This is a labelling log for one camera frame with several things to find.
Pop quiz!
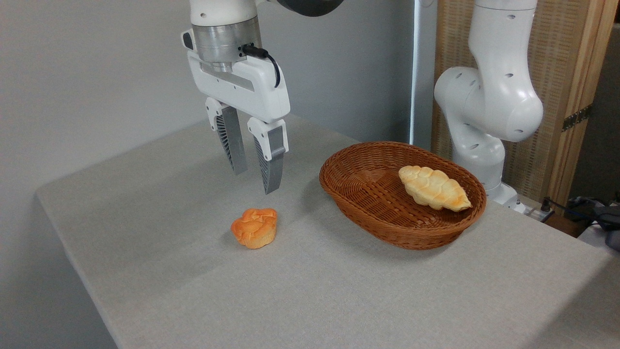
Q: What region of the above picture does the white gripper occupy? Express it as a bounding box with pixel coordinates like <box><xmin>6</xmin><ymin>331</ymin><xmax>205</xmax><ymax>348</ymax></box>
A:
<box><xmin>181</xmin><ymin>28</ymin><xmax>291</xmax><ymax>195</ymax></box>

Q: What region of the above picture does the braided golden bread loaf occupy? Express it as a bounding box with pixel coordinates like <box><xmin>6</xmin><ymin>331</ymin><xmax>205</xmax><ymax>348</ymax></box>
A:
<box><xmin>399</xmin><ymin>165</ymin><xmax>473</xmax><ymax>212</ymax></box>

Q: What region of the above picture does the orange muffin shaped bread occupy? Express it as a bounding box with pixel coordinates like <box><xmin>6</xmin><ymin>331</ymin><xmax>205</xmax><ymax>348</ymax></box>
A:
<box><xmin>231</xmin><ymin>208</ymin><xmax>278</xmax><ymax>250</ymax></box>

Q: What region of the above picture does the brown wicker basket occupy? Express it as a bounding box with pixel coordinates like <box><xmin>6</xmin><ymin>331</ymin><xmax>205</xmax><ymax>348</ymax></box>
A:
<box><xmin>319</xmin><ymin>142</ymin><xmax>487</xmax><ymax>251</ymax></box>

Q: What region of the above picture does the brown wooden block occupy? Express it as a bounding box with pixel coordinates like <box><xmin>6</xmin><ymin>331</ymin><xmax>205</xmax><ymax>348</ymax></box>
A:
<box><xmin>543</xmin><ymin>213</ymin><xmax>589</xmax><ymax>238</ymax></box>

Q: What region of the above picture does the dark metal hinge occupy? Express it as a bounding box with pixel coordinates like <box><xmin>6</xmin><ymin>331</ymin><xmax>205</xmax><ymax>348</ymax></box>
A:
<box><xmin>562</xmin><ymin>104</ymin><xmax>592</xmax><ymax>132</ymax></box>

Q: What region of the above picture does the dark blue bundle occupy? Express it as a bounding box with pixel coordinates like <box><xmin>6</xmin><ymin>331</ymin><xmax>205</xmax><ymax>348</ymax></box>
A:
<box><xmin>568</xmin><ymin>195</ymin><xmax>606</xmax><ymax>219</ymax></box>

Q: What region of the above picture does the white side table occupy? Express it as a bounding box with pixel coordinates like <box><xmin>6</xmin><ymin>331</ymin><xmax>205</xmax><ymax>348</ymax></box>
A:
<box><xmin>577</xmin><ymin>225</ymin><xmax>620</xmax><ymax>257</ymax></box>

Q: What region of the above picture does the grey bag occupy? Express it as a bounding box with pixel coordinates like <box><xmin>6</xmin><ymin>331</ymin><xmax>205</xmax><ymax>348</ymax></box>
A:
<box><xmin>595</xmin><ymin>204</ymin><xmax>620</xmax><ymax>252</ymax></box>

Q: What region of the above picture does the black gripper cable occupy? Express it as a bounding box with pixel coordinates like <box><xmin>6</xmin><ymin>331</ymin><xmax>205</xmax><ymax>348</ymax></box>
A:
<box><xmin>241</xmin><ymin>45</ymin><xmax>281</xmax><ymax>89</ymax></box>

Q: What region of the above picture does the white vertical post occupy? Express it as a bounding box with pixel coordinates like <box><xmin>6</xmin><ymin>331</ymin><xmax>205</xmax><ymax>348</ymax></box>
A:
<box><xmin>409</xmin><ymin>0</ymin><xmax>438</xmax><ymax>151</ymax></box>

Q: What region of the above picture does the woven screen with wooden frame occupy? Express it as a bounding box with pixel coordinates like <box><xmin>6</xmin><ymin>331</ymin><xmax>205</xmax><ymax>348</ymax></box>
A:
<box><xmin>431</xmin><ymin>0</ymin><xmax>620</xmax><ymax>206</ymax></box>

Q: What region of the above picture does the black plug with cable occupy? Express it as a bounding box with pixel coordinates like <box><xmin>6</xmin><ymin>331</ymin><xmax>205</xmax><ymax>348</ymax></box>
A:
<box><xmin>541</xmin><ymin>196</ymin><xmax>620</xmax><ymax>228</ymax></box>

